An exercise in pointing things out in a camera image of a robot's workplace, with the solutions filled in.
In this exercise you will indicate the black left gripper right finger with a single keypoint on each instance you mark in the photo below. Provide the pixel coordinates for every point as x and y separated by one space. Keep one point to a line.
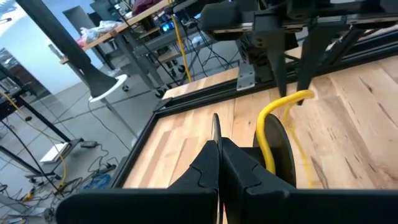
295 208

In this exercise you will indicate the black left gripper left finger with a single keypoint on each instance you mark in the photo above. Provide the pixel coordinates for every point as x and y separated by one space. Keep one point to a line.
140 207

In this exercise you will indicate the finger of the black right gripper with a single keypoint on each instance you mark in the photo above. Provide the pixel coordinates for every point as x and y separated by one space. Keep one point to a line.
278 56
309 62

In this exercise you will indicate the white flat box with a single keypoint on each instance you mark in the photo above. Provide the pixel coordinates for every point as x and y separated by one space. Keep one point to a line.
54 153

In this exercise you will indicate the wooden top workbench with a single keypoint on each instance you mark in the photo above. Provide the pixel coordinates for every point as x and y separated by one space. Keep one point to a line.
133 18

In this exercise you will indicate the black tripod stand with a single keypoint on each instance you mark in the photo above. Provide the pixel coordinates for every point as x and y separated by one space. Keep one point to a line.
18 105

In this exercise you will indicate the clear plastic bag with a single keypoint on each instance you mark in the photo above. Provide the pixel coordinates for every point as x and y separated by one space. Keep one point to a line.
99 28

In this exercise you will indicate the grey round-base floor stand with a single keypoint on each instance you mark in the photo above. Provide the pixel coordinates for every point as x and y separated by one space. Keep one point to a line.
62 40

